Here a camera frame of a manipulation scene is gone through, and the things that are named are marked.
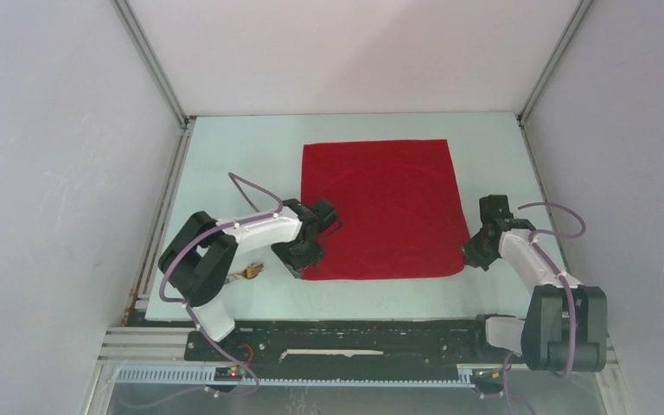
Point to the aluminium corner frame post left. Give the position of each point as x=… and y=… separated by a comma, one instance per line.
x=146, y=52

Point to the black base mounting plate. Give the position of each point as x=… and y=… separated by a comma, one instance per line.
x=359, y=368

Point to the grey slotted cable duct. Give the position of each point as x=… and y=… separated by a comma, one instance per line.
x=206, y=376

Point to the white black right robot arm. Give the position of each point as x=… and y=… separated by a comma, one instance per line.
x=565, y=327

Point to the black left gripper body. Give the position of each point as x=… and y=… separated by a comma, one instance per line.
x=297, y=255

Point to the aluminium corner frame post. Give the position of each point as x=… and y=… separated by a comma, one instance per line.
x=146, y=52
x=570, y=31

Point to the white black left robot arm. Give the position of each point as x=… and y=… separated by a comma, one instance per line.
x=197, y=262

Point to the red cloth napkin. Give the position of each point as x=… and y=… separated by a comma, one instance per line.
x=399, y=205

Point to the aluminium corner frame post right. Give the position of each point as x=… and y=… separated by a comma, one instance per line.
x=570, y=31

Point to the aluminium front rail frame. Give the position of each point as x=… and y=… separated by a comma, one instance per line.
x=183, y=344

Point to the wooden fork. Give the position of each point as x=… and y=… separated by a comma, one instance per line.
x=250, y=272

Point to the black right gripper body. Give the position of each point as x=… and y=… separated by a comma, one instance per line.
x=479, y=254

